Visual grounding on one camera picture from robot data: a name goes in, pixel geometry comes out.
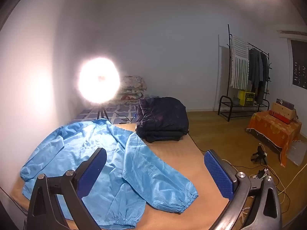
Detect blue work jacket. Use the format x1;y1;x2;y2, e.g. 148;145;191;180
20;119;198;229

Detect black clothes rack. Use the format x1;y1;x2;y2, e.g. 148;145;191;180
218;26;272;122

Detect folded dark navy clothes stack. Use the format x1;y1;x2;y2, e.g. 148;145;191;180
136;97;189;143

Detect dark hanging clothes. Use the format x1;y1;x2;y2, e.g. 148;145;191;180
248;48;270;104

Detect power strip on floor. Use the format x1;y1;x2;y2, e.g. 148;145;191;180
249;168;270;179

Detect small black floor tripod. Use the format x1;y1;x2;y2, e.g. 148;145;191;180
251;143;267;165

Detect tan bed blanket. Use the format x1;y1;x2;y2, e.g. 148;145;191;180
12;119;227;229

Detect orange covered table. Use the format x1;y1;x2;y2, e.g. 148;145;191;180
246;111;302;168

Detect red flat box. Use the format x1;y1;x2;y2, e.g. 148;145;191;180
269;110;293;124

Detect yellow black box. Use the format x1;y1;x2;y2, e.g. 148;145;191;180
238;90;256;106

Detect cardboard box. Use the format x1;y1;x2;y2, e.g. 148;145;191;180
271;102;297;120

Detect dark book on box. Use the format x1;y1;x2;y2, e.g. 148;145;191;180
276;99;295;110

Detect striped white towel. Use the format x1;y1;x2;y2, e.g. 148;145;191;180
230;35;249;90

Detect black lamp tripod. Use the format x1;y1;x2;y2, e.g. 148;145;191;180
97;104;109;120

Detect blue white patterned sheet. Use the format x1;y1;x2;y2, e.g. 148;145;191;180
70;92;155;124

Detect floral folded quilts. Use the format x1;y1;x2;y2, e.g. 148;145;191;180
112;75;147;103

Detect white floor cables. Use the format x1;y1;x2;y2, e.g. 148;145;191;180
222;143;307;221

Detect ring light lamp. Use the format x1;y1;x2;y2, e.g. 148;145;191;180
78;57;120;104

